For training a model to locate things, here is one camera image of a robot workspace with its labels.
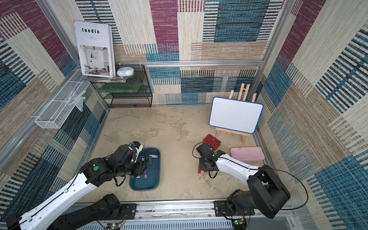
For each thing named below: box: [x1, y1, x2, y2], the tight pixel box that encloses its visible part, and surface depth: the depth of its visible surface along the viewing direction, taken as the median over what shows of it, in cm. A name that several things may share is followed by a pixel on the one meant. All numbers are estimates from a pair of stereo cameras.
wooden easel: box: [215, 82, 257, 143], surface depth 96 cm
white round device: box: [116, 66, 135, 77], surface depth 89 cm
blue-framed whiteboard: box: [208, 96, 265, 135], surface depth 93 cm
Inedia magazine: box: [73, 20, 116, 79], surface depth 79 cm
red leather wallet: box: [202, 133, 222, 151], surface depth 101 cm
